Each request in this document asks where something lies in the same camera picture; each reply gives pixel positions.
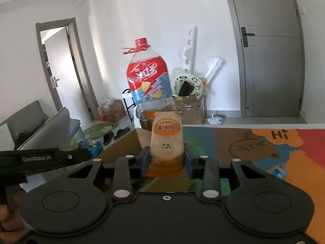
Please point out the colourful printed table mat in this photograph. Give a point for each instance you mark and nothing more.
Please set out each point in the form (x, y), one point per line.
(254, 152)

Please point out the small blue snack packet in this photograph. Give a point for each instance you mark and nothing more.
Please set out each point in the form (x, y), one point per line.
(279, 172)

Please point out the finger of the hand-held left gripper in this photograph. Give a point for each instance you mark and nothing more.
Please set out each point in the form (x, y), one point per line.
(73, 155)

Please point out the grey closed door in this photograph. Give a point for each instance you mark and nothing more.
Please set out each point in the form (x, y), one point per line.
(269, 50)

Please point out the plastic cup with straw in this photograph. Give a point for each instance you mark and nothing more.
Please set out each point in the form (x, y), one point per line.
(215, 120)

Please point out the black slippers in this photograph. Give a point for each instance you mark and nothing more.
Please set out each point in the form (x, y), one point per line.
(118, 133)

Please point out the large oil bottle red cap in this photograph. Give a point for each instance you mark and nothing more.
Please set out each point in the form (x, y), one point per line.
(148, 81)

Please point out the black metal rack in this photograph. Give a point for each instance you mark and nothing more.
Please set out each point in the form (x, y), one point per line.
(127, 104)

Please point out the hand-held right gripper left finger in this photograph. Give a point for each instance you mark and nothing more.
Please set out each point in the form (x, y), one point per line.
(146, 161)

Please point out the cardboard box with clutter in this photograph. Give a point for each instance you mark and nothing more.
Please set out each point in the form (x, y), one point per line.
(189, 110)

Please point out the small cardboard box of bottles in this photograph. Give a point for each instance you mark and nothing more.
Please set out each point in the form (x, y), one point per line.
(111, 110)

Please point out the person's left hand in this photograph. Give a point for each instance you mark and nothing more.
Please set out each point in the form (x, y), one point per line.
(10, 223)

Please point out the tall white foam piece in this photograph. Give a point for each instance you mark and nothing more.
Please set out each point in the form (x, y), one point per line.
(191, 48)

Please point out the short white foam piece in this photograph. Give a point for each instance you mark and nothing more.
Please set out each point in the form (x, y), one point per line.
(214, 66)

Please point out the grey chair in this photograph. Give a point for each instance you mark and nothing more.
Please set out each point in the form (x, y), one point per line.
(20, 118)
(48, 129)

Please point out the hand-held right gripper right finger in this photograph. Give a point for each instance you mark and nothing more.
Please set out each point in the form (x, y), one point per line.
(189, 162)

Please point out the open grey-framed door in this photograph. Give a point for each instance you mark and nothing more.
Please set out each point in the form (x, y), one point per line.
(66, 71)

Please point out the blue printed snack bag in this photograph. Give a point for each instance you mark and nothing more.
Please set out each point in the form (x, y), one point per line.
(90, 146)

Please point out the orange rice cracker packet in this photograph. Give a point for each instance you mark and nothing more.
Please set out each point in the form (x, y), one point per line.
(166, 142)

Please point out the green floor mat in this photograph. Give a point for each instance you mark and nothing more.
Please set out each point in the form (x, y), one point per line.
(100, 129)

